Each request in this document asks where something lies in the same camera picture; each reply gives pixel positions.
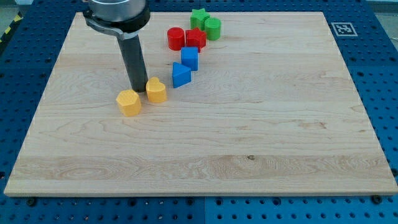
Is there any red star block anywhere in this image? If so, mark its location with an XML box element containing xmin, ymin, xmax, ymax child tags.
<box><xmin>185</xmin><ymin>27</ymin><xmax>206</xmax><ymax>53</ymax></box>

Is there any red cylinder block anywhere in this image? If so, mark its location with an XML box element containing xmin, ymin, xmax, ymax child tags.
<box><xmin>167</xmin><ymin>27</ymin><xmax>185</xmax><ymax>51</ymax></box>

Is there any light wooden board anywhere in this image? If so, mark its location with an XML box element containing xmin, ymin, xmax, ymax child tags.
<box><xmin>4</xmin><ymin>12</ymin><xmax>397</xmax><ymax>197</ymax></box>

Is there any white fiducial marker tag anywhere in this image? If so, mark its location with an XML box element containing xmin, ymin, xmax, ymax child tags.
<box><xmin>331</xmin><ymin>22</ymin><xmax>358</xmax><ymax>37</ymax></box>

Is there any green cylinder block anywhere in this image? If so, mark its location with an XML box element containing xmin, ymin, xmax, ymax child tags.
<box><xmin>205</xmin><ymin>17</ymin><xmax>221</xmax><ymax>40</ymax></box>

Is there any green star block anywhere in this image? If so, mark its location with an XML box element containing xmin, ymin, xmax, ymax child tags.
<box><xmin>190</xmin><ymin>8</ymin><xmax>210</xmax><ymax>30</ymax></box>

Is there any blue cube block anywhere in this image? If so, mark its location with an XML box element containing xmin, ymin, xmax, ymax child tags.
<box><xmin>180</xmin><ymin>47</ymin><xmax>198</xmax><ymax>71</ymax></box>

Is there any yellow hexagon block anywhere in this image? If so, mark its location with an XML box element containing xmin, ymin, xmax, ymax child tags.
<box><xmin>116</xmin><ymin>90</ymin><xmax>142</xmax><ymax>116</ymax></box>

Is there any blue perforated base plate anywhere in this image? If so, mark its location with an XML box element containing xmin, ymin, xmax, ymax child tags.
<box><xmin>1</xmin><ymin>1</ymin><xmax>397</xmax><ymax>223</ymax></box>

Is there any blue triangle block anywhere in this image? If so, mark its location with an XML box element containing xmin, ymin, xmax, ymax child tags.
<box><xmin>172</xmin><ymin>62</ymin><xmax>192</xmax><ymax>88</ymax></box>

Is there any yellow heart block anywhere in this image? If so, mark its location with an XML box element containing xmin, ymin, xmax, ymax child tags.
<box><xmin>146</xmin><ymin>77</ymin><xmax>167</xmax><ymax>103</ymax></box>

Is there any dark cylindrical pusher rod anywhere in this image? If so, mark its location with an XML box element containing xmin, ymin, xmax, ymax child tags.
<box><xmin>118</xmin><ymin>35</ymin><xmax>148</xmax><ymax>93</ymax></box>

